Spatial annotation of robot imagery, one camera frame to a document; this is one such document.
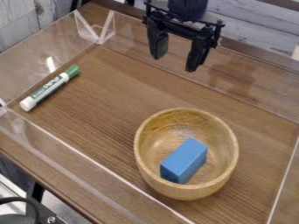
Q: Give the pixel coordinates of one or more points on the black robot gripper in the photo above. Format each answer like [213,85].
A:
[184,18]

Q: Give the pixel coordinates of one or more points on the blue rectangular block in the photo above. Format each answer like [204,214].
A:
[184,161]

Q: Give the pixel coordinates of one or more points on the brown wooden bowl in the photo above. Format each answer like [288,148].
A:
[160,134]

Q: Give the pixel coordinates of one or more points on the green white marker pen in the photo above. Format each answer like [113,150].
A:
[48,88]

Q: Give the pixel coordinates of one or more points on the black metal table leg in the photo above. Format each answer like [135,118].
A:
[37,191]

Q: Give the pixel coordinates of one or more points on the black base with bolt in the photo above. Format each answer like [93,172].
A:
[48,217]

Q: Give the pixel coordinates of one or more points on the clear acrylic corner bracket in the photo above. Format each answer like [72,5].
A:
[95,33]

